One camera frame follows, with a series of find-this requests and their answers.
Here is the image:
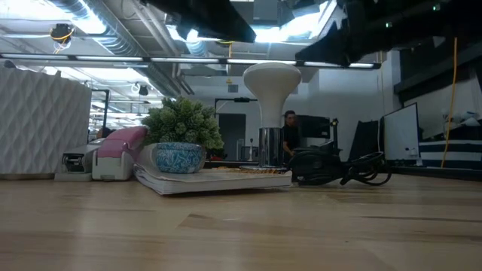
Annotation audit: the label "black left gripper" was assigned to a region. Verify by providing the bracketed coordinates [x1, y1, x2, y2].
[141, 0, 258, 44]

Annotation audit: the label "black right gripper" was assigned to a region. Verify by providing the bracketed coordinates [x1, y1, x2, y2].
[295, 0, 415, 68]

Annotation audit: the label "black lamp power cord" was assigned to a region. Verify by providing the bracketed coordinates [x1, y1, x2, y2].
[288, 148, 392, 187]

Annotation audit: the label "brown spiral notebook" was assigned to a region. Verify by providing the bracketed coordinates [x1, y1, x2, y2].
[133, 162, 294, 196]

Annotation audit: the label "grey ceiling box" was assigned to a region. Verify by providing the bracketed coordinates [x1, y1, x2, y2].
[252, 0, 280, 22]

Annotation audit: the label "black tripod stand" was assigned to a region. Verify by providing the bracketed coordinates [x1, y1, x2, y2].
[329, 117, 340, 151]

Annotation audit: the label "black monitor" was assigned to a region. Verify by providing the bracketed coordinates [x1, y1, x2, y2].
[297, 114, 332, 139]

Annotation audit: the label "black flat panel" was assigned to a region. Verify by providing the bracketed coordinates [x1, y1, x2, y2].
[348, 120, 381, 161]

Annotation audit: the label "white board panel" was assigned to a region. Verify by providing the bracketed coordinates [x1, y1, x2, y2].
[381, 102, 422, 162]

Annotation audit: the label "green artificial succulent plant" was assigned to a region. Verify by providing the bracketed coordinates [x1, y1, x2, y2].
[141, 96, 225, 155]

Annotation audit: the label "long linear light bar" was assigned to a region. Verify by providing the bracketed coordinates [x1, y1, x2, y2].
[0, 52, 381, 71]

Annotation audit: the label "blue patterned round tin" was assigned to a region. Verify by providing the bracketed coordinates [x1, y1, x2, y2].
[155, 142, 206, 175]

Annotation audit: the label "white bags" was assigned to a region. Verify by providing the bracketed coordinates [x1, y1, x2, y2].
[442, 108, 482, 128]

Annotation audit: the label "translucent white plastic cup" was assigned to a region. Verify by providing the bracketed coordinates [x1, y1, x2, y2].
[135, 142, 159, 172]

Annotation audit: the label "white textured pen cup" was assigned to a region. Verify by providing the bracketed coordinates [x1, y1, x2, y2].
[0, 66, 93, 180]

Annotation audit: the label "black background rig frame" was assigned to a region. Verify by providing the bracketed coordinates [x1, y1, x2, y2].
[214, 97, 261, 159]

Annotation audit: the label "silver air duct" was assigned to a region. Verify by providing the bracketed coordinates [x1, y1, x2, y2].
[47, 0, 197, 97]

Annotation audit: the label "long yellow hanging cable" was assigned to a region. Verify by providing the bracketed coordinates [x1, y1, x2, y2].
[440, 36, 459, 169]

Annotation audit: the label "black ceiling cable reel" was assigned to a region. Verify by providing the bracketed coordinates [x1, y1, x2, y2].
[49, 23, 75, 54]

